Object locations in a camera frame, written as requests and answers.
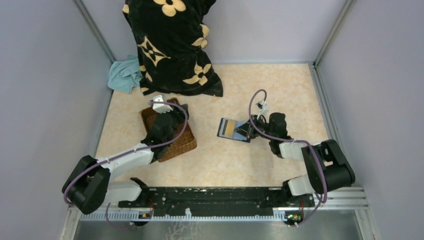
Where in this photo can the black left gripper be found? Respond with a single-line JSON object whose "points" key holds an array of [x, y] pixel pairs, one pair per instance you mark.
{"points": [[177, 113]]}

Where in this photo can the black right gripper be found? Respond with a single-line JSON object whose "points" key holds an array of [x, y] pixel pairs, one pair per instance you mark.
{"points": [[251, 128]]}

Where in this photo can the gold card with stripe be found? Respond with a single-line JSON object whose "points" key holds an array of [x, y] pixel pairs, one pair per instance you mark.
{"points": [[227, 127]]}

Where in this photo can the navy blue card holder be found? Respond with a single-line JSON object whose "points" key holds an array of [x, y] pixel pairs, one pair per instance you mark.
{"points": [[240, 132]]}

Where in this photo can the brown woven divided basket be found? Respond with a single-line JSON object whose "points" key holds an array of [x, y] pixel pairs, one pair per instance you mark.
{"points": [[185, 143]]}

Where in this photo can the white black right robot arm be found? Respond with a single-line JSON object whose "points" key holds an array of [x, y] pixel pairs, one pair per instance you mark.
{"points": [[327, 168]]}

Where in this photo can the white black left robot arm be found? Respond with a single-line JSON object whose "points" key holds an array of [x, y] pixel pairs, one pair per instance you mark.
{"points": [[91, 183]]}

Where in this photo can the light blue cloth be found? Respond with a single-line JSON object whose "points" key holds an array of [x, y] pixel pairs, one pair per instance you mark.
{"points": [[124, 75]]}

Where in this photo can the black floral blanket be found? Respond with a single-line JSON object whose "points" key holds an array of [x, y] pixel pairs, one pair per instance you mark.
{"points": [[171, 37]]}

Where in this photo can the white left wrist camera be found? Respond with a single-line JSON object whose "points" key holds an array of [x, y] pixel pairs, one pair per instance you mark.
{"points": [[159, 106]]}

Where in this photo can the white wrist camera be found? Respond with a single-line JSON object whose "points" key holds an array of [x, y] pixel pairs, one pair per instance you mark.
{"points": [[262, 107], [159, 106]]}

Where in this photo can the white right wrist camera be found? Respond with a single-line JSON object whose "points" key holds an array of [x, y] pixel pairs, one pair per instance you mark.
{"points": [[262, 107]]}

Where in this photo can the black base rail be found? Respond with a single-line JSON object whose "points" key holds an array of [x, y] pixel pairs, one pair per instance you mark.
{"points": [[273, 197]]}

